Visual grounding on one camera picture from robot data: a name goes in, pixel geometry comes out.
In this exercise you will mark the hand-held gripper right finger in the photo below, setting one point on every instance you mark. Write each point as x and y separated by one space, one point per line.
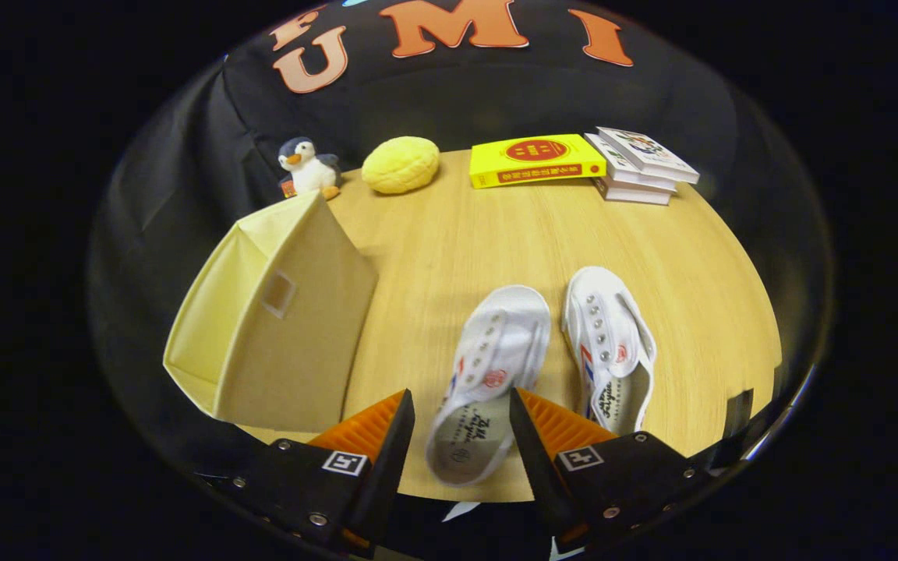
535 460

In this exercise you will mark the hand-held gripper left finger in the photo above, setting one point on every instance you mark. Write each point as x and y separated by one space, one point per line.
390 467

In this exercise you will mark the white canvas shoe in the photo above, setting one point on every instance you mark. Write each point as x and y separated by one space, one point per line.
605 327
496 343

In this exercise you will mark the beige fabric storage box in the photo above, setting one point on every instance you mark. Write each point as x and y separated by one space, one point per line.
293 343

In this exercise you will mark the yellow book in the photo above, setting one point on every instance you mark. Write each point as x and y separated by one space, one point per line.
535 160

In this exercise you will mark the yellow round plush toy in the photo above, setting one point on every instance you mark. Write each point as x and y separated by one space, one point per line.
401 165

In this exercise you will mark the penguin plush toy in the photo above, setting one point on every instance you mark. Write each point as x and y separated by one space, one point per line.
309 171

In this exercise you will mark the white illustrated cover book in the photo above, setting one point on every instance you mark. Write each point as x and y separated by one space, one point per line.
644 152

